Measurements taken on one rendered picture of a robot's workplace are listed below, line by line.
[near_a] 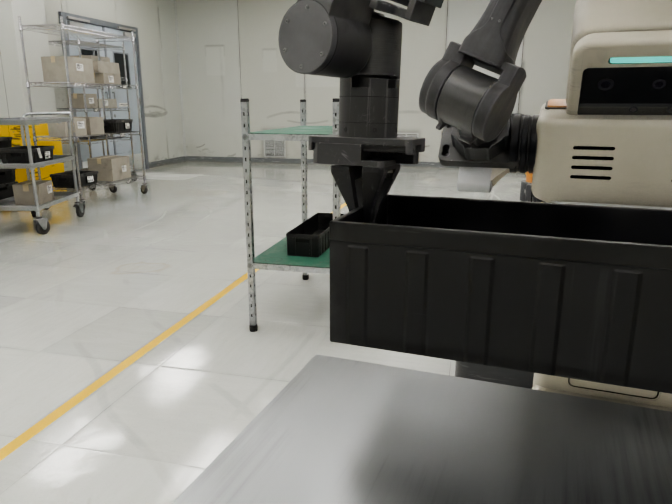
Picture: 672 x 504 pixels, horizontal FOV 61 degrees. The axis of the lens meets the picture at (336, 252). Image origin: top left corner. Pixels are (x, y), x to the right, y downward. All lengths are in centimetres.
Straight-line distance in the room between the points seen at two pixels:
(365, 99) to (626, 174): 44
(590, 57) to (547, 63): 925
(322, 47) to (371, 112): 9
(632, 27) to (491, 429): 51
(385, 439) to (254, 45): 1040
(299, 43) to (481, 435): 37
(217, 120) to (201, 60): 109
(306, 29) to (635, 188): 54
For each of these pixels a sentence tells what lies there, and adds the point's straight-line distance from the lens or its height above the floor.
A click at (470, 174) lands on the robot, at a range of 89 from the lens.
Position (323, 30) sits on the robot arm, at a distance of 48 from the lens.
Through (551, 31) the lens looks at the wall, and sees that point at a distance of 1009.
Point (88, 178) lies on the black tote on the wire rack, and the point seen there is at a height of 30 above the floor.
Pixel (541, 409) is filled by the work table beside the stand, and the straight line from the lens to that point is 60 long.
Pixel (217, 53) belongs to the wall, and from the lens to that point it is 1107.
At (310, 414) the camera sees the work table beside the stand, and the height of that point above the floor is 80.
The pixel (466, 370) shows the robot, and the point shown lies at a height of 54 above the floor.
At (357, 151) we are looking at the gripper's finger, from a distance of 54.
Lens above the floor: 108
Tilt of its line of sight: 15 degrees down
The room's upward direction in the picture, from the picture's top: straight up
